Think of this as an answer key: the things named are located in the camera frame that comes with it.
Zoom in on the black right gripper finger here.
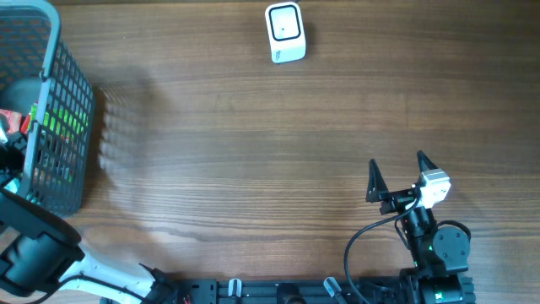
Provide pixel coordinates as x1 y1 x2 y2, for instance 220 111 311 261
417 150 438 172
365 159 389 203

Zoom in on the small red white packet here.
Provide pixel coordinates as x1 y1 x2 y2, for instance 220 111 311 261
0 109 22 134

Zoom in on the red stick sachet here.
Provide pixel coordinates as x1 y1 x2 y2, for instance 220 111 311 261
19 112 35 134

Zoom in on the green snack bag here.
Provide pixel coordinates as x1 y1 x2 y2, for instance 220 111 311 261
32 106 89 187

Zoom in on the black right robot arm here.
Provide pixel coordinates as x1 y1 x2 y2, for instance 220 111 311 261
366 151 476 304

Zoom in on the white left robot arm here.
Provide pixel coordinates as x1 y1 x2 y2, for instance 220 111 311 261
1 188 178 303

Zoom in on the white barcode scanner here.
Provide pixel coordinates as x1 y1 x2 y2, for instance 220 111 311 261
265 2 306 64

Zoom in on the grey plastic mesh basket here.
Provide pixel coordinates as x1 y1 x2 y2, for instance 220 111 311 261
1 1 96 216

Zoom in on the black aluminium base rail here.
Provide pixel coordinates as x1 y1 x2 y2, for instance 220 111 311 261
100 276 477 304

